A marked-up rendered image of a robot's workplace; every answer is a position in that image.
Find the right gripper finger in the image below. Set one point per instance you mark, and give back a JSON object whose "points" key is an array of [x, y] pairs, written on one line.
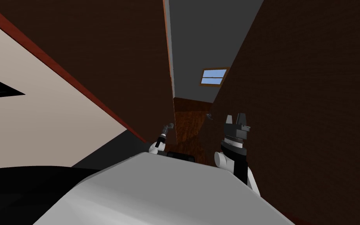
{"points": [[241, 118], [229, 120]]}

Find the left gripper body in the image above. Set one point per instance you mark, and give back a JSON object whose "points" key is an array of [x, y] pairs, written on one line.
{"points": [[168, 128]]}

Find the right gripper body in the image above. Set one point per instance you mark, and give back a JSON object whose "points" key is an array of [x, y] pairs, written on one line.
{"points": [[236, 131]]}

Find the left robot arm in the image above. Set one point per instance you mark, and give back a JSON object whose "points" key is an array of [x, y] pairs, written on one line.
{"points": [[160, 141]]}

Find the wooden framed window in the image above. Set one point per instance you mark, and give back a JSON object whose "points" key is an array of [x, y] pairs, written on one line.
{"points": [[213, 77]]}

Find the dark brown door leaf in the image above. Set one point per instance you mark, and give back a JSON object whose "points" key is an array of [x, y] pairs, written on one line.
{"points": [[298, 106]]}

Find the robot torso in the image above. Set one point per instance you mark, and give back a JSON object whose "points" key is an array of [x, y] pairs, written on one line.
{"points": [[167, 193]]}

